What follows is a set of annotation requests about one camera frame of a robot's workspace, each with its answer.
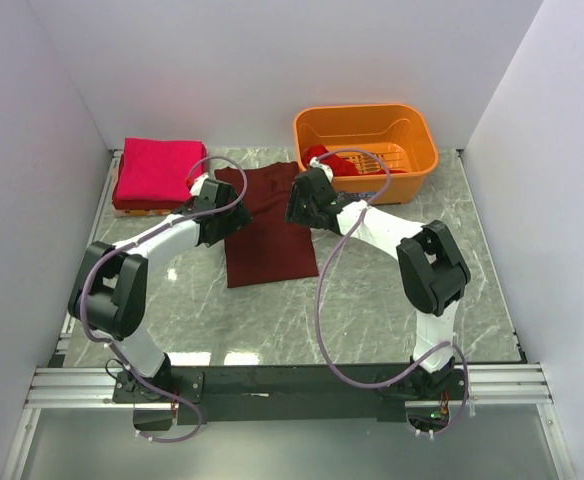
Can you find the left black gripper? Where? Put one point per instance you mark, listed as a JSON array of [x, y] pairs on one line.
[[238, 218]]

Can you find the dark maroon t-shirt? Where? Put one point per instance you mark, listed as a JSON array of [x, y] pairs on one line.
[[268, 249]]

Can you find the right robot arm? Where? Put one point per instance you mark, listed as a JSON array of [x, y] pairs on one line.
[[432, 269]]

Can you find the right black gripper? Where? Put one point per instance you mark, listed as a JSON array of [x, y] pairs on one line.
[[293, 213]]

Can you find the orange plastic basket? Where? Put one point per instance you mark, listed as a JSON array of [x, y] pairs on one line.
[[367, 146]]

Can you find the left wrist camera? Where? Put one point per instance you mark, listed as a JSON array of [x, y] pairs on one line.
[[195, 185]]

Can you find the folded pink t-shirt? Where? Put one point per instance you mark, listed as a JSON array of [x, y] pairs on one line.
[[160, 149]]

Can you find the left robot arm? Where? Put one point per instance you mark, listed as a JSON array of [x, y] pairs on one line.
[[110, 290]]

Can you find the aluminium frame rail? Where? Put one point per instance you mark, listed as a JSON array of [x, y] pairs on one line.
[[71, 430]]

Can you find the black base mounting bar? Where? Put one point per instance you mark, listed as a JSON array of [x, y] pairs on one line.
[[311, 392]]

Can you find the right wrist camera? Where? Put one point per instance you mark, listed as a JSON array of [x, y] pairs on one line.
[[316, 163]]

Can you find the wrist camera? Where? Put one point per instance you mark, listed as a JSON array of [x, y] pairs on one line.
[[316, 163], [195, 185]]

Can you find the red t-shirt in basket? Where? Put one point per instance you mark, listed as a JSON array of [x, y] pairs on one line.
[[343, 164]]

